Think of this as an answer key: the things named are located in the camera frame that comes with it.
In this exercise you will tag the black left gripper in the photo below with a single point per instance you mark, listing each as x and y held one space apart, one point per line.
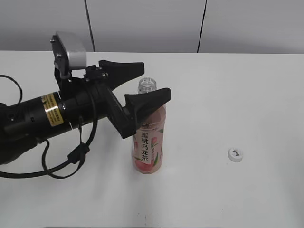
91 97

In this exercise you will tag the pink peach tea bottle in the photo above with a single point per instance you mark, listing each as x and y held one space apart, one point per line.
147 153

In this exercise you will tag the white bottle cap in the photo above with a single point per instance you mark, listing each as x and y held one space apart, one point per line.
235 154

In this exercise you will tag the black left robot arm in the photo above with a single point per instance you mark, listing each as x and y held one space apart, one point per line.
24 125

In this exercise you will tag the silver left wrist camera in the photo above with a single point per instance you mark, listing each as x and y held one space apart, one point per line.
69 53

